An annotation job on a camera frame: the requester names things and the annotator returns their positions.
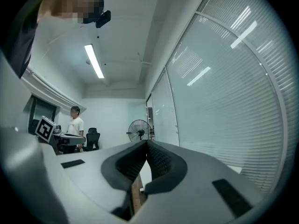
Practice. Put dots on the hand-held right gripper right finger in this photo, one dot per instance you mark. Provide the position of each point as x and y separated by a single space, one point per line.
187 195

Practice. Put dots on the narrow white window blinds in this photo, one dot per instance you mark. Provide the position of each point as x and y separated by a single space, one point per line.
164 115

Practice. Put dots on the black standing fan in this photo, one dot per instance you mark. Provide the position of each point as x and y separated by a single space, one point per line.
139 130

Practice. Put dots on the large white window blinds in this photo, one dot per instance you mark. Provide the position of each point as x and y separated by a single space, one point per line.
229 101

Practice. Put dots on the black office chair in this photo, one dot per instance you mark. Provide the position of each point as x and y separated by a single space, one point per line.
93 139

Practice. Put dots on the person's head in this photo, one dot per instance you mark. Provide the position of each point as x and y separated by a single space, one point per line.
74 1

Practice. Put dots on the long ceiling light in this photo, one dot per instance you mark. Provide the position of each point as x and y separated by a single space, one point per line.
94 61

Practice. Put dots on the dark framed window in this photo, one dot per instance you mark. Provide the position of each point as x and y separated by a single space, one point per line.
42 112

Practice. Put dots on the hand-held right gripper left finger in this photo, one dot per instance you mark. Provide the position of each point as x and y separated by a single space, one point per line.
93 171

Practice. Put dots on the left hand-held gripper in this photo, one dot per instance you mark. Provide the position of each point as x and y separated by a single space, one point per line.
45 129

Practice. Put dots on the round ceiling smoke detector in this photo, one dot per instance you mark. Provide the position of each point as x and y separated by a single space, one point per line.
88 62

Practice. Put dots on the white wall pipe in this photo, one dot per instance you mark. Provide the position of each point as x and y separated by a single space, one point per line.
51 90

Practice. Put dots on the black head-mounted camera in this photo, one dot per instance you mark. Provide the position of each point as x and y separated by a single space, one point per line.
104 18

